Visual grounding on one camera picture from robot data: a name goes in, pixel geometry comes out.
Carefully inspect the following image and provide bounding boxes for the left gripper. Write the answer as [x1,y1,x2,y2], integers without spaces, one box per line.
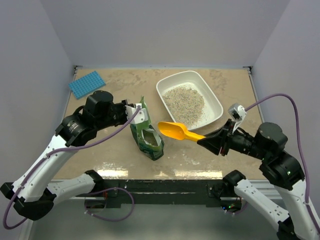
[96,99,135,131]

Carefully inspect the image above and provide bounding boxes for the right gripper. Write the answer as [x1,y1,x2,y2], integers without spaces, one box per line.
[197,116,268,159]

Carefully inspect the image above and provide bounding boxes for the yellow plastic scoop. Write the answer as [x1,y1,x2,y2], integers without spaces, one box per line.
[157,121,205,142]

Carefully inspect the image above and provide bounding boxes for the green litter bag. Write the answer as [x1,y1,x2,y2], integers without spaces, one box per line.
[130,96,165,161]

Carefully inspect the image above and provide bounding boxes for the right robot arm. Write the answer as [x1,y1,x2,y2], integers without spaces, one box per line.
[197,120,320,240]

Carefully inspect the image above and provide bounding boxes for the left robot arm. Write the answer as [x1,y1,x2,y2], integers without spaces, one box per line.
[0,90,141,230]

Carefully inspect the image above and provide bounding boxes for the grey cat litter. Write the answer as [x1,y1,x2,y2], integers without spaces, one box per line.
[162,86,205,128]

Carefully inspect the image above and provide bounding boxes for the white litter box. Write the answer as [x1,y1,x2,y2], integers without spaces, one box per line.
[155,70,225,131]

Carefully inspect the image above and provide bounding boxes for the blue studded plate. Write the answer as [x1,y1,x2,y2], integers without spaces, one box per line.
[68,71,106,100]

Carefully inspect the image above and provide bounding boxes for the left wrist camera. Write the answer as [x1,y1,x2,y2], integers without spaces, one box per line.
[125,103,148,125]

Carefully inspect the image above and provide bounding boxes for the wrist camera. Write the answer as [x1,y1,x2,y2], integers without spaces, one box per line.
[228,103,247,133]
[125,103,148,125]

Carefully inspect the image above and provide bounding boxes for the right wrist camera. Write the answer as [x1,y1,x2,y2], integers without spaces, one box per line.
[228,103,247,133]

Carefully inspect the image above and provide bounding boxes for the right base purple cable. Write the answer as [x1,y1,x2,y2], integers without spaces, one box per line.
[223,197,250,216]

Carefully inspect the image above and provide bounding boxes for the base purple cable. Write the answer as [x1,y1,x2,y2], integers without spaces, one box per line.
[223,197,250,216]
[84,187,136,221]

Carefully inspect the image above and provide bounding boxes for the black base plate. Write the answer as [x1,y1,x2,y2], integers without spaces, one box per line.
[74,178,253,210]

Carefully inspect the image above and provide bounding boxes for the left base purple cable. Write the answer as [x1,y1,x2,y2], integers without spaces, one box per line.
[84,187,136,221]

